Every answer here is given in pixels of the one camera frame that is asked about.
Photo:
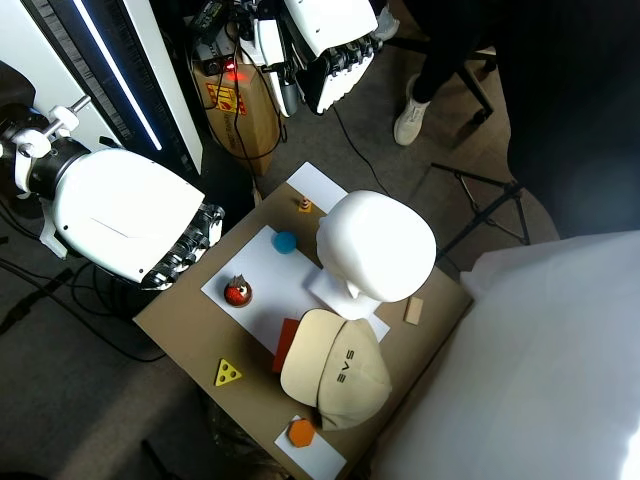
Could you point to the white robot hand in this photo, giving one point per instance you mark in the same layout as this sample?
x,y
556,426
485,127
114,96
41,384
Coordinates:
x,y
330,25
125,215

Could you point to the beige baseball cap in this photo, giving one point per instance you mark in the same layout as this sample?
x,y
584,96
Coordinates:
x,y
345,380

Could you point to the white mannequin head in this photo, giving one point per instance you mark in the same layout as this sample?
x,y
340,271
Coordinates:
x,y
380,245

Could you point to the black device with red light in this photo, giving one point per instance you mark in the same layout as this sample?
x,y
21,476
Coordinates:
x,y
215,57

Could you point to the brown cardboard box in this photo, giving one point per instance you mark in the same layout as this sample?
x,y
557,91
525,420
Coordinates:
x,y
250,115

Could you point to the person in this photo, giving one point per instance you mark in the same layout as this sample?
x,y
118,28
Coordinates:
x,y
412,117

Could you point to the red toy strawberry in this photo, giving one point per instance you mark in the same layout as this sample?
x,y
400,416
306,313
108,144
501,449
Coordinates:
x,y
238,294

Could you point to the white panel with light strip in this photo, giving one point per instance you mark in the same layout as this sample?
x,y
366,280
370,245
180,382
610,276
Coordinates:
x,y
150,65

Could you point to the black office chair base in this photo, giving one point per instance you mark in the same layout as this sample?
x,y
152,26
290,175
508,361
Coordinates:
x,y
475,85

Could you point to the large white paper sheet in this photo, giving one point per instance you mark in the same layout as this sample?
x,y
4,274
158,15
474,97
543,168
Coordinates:
x,y
270,285

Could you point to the blue ball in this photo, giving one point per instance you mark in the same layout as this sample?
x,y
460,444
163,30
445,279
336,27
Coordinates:
x,y
284,243

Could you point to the yellow triangle block with holes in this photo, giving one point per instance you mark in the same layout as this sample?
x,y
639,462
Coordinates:
x,y
227,374

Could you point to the orange cube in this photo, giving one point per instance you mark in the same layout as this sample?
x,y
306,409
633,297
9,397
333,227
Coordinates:
x,y
286,345

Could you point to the black tripod stand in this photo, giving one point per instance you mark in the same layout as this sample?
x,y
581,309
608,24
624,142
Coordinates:
x,y
495,200

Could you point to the orange octagon block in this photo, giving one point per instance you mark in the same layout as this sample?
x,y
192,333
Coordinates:
x,y
301,433

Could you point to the small wooden rectangular block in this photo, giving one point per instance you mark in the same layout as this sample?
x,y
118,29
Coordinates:
x,y
414,311

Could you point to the white backdrop cloth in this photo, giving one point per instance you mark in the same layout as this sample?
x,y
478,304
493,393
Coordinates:
x,y
525,360

